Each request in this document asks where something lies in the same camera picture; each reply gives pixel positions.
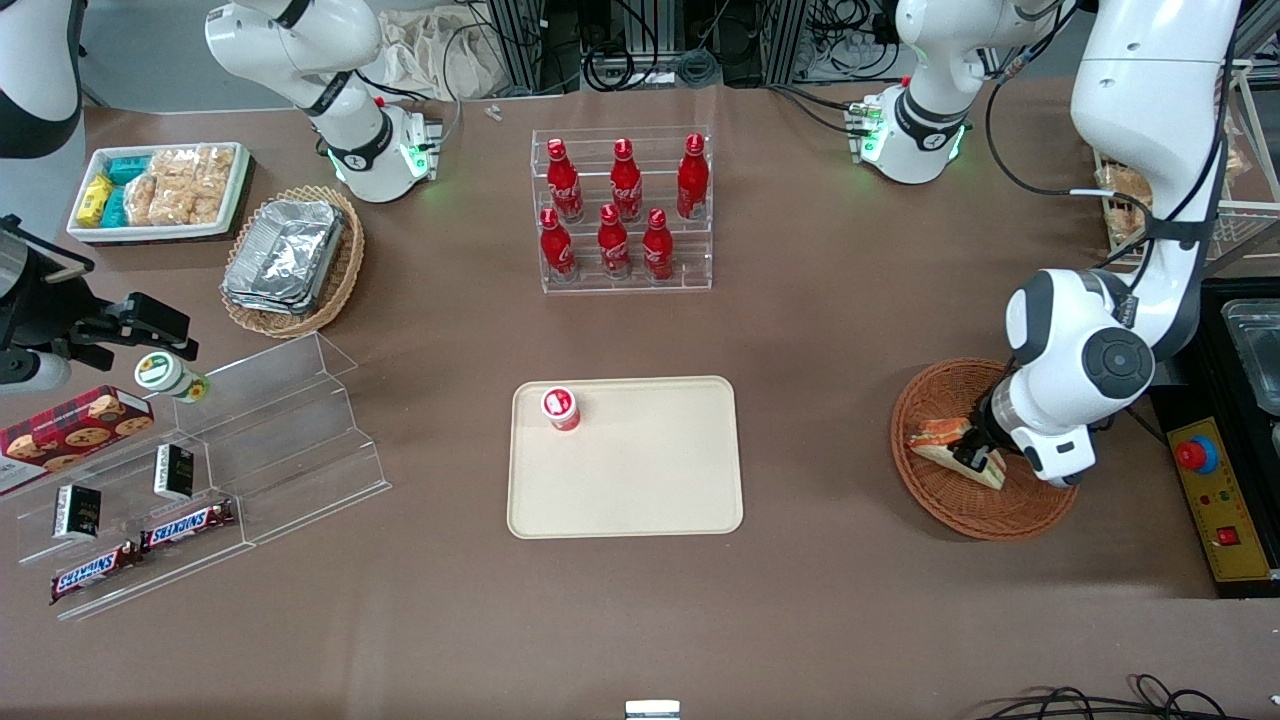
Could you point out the yellow snack packet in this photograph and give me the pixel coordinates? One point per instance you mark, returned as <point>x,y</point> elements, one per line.
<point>95,200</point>

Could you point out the small black box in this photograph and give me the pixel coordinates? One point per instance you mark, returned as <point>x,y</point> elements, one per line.
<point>174,472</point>
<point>77,512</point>

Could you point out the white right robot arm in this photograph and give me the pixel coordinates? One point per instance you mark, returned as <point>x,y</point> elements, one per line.
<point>345,110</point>

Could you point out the red emergency stop button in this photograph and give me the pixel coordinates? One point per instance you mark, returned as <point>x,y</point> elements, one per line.
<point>1196,455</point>

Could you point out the round brown wicker basket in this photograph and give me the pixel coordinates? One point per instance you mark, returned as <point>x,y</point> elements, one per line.
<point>940,500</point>

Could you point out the stack of foil trays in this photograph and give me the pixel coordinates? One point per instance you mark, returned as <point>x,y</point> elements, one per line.
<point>285,255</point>

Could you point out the red plaid cookie box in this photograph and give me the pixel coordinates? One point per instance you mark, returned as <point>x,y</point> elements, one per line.
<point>70,430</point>

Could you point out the black yellow control box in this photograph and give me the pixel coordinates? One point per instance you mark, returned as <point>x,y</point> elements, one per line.
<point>1225,540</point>

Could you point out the clear acrylic step display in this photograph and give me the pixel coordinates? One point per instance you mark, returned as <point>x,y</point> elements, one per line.
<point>290,450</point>

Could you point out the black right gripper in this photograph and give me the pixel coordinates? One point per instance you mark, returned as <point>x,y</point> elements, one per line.
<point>40,310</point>

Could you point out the triangular sandwich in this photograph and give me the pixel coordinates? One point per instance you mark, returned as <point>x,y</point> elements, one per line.
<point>935,440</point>

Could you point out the oval wicker basket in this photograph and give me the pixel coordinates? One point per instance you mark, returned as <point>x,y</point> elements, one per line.
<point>345,270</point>

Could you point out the teal snack packet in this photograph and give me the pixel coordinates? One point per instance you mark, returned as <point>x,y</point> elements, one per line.
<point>116,207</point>
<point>128,169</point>

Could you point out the clear fried snack pack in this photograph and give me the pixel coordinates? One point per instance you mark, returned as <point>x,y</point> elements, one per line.
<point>1120,182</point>
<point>1125,225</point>

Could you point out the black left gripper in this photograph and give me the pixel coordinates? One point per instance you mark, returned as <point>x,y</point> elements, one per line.
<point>993,417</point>

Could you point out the clear rice cracker pack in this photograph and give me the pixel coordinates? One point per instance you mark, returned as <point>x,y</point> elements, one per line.
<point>141,200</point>
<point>213,180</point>
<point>172,190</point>

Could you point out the brown snickers bar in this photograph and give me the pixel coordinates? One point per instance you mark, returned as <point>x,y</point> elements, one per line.
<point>188,526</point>
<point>95,573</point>

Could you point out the clear acrylic bottle rack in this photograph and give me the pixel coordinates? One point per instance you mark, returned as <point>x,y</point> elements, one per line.
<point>690,260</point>

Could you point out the beige plastic serving tray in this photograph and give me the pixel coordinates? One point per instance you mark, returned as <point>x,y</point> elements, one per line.
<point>640,470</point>

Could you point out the small white silver device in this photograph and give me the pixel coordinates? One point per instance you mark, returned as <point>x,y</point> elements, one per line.
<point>652,710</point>

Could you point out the red cola bottle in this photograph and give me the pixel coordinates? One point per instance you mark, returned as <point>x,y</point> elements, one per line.
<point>613,245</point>
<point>626,185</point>
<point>564,185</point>
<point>556,250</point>
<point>692,180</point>
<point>657,250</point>

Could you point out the clear plastic container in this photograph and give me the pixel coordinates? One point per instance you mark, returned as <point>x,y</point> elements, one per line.
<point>1255,350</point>

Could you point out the green white lidded cup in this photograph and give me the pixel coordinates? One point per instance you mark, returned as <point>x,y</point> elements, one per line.
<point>165,375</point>

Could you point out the white rectangular snack tray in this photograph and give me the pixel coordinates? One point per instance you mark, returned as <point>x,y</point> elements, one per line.
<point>240,185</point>

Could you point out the aluminium frame rack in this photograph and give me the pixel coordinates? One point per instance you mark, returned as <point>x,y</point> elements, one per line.
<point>790,40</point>

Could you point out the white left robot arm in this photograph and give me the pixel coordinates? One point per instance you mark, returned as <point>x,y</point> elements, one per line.
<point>1150,120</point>

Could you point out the beige cloth bag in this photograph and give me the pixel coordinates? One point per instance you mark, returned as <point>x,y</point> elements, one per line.
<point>430,50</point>

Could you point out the red white lidded cup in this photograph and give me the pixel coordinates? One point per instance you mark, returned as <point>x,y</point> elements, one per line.
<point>561,408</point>

